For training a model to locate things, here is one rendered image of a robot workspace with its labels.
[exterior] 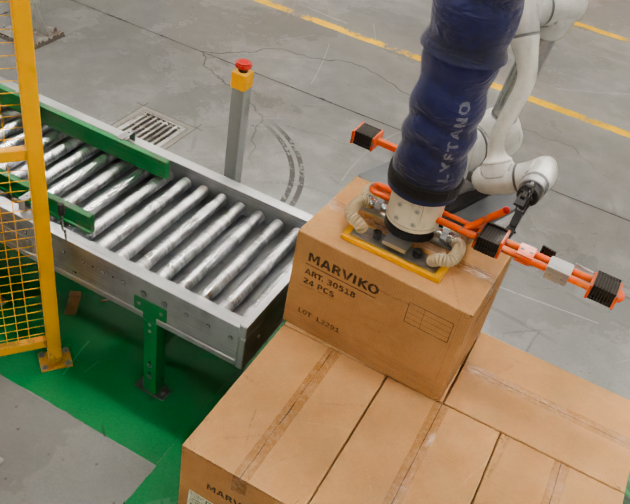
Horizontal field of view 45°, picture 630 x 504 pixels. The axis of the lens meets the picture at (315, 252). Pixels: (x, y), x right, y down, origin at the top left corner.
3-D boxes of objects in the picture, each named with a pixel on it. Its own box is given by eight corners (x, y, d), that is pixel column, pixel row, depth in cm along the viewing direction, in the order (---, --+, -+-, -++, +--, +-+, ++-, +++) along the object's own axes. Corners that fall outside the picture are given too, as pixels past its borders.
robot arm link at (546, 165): (553, 197, 254) (516, 199, 262) (565, 177, 265) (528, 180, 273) (547, 167, 250) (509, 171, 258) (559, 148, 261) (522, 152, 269)
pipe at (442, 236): (344, 226, 236) (347, 211, 233) (378, 190, 254) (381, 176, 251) (443, 272, 227) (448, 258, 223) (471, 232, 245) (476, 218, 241)
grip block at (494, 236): (469, 248, 227) (475, 233, 223) (480, 233, 234) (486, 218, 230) (495, 260, 224) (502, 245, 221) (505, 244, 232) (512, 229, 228)
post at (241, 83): (214, 260, 362) (231, 71, 299) (221, 253, 367) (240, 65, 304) (226, 266, 360) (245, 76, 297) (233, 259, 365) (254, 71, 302)
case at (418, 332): (282, 318, 262) (298, 229, 237) (337, 260, 291) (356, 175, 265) (437, 403, 244) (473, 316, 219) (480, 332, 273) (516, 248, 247)
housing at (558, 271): (541, 277, 222) (546, 266, 219) (547, 265, 226) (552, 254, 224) (564, 288, 220) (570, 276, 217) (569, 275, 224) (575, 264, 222)
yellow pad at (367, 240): (339, 238, 237) (342, 225, 234) (353, 223, 244) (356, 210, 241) (438, 284, 227) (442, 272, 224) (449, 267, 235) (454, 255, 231)
